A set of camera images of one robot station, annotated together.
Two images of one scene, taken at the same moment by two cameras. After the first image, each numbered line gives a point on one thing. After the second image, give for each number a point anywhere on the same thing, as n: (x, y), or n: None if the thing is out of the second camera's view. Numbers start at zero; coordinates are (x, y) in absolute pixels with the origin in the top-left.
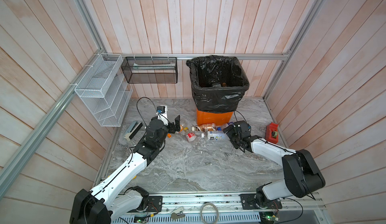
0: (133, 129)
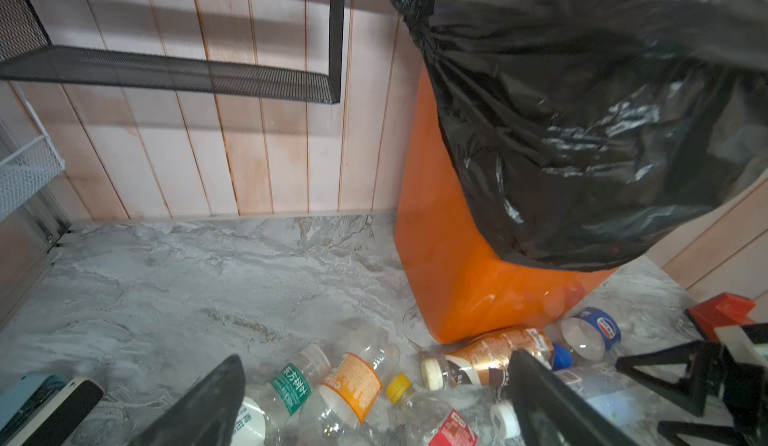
0: (45, 410)
